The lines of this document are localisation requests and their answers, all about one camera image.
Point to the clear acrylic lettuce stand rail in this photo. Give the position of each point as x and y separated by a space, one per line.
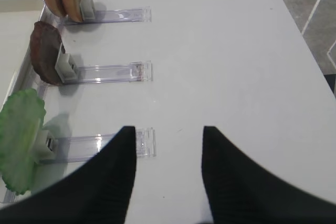
86 145

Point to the brown meat patty on stand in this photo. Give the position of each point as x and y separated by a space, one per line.
45 44

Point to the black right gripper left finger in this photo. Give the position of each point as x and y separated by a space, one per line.
97 192

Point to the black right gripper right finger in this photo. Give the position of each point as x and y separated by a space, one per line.
241 191

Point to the green lettuce leaf on stand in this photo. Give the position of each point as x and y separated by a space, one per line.
22 116

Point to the white metal tray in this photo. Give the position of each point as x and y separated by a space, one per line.
17 21

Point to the clear acrylic bun stand rail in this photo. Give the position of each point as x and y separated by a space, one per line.
93 16

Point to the clear acrylic patty stand rail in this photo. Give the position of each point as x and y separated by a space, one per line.
70 73

